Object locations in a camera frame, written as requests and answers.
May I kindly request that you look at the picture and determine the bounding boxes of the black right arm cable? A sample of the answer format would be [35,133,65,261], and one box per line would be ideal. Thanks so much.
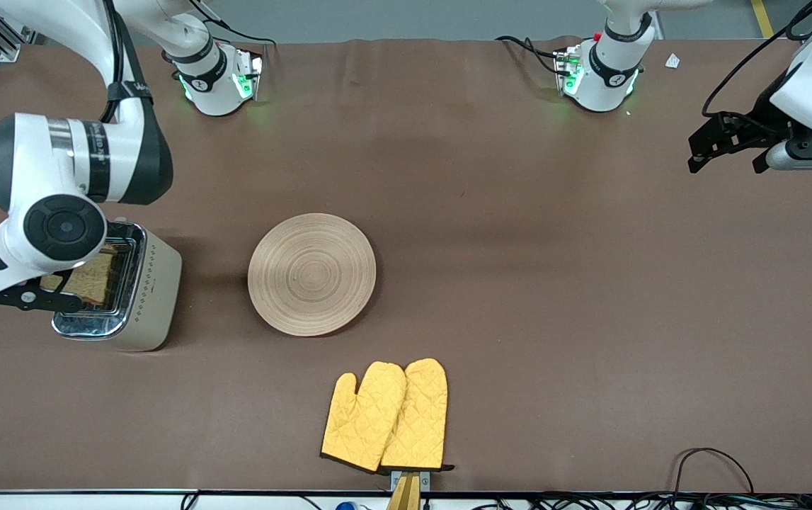
[0,0,153,233]

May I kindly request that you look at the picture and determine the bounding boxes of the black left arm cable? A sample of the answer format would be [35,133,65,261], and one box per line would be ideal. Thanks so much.
[702,0,812,118]

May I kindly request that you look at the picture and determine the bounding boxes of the black tangled cable bundle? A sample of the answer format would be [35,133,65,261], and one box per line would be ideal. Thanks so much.
[448,492,812,510]

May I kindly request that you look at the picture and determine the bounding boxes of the black looped cable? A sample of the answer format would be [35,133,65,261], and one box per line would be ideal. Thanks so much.
[671,447,757,497]

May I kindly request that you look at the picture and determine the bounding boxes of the grey metal bracket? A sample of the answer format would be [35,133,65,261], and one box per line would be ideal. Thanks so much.
[391,469,431,491]

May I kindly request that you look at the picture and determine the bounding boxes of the black base cable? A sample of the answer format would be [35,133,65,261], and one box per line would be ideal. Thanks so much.
[190,0,278,49]
[496,35,564,76]

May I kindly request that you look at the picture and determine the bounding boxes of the black right base cable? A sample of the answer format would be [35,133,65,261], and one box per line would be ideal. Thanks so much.
[190,0,278,49]

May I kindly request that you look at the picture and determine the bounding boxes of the round wooden plate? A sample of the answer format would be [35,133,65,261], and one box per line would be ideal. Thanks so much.
[247,212,377,337]

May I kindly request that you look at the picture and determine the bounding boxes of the wooden stick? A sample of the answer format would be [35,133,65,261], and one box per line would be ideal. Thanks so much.
[387,473,422,510]

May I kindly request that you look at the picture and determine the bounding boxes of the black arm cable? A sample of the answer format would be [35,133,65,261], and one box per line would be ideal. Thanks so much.
[702,0,812,118]
[0,0,153,233]

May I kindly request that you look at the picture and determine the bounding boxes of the silver two-slot toaster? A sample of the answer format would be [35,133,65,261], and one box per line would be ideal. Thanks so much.
[52,221,183,353]

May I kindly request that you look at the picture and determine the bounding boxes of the black left base cable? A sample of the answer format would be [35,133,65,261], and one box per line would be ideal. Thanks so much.
[496,35,564,76]

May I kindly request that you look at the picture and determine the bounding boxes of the brown bread slice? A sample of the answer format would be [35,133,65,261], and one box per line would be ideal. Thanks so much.
[41,249,115,307]

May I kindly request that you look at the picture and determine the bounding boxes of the yellow quilted oven mitt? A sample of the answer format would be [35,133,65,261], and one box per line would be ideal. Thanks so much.
[379,358,450,472]
[321,361,408,474]

